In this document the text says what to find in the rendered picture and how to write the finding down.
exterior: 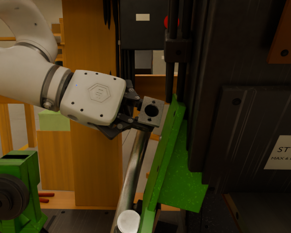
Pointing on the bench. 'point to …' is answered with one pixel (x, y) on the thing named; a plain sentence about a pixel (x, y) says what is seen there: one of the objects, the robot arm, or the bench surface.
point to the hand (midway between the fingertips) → (145, 115)
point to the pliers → (45, 196)
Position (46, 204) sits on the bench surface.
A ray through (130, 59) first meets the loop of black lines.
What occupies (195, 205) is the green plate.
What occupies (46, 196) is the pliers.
